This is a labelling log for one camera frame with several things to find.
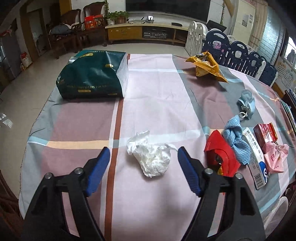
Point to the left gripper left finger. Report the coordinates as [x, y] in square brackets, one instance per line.
[59, 209]

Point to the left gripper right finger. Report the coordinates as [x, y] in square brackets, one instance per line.
[227, 209]

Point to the white blue medicine box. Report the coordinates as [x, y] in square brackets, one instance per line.
[257, 164]

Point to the red wrapper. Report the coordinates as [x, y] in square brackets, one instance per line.
[220, 156]

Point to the pink plastic wrapper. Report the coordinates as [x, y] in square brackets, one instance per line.
[274, 156]

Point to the blue checkered cloth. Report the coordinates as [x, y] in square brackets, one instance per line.
[233, 136]

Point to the red cigarette pack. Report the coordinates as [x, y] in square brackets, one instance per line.
[265, 133]

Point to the white tissue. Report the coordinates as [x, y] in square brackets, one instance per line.
[154, 159]

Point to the light blue face mask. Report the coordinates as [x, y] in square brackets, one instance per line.
[246, 104]

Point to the yellow snack bag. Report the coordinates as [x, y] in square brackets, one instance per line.
[205, 64]

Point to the striped plaid tablecloth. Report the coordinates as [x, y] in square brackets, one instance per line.
[163, 96]

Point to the dark green tissue pack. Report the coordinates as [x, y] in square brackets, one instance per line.
[94, 74]

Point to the navy white baby fence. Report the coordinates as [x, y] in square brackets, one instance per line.
[229, 52]

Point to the dark wooden armchair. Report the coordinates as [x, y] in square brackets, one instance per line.
[64, 36]

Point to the wooden TV cabinet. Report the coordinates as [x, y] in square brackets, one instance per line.
[158, 32]

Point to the red gift box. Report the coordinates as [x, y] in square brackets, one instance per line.
[92, 22]

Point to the white floor air conditioner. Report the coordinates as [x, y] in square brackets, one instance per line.
[243, 20]

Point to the large black television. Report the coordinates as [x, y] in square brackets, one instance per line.
[197, 9]

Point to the potted green plant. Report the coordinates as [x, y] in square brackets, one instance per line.
[116, 17]

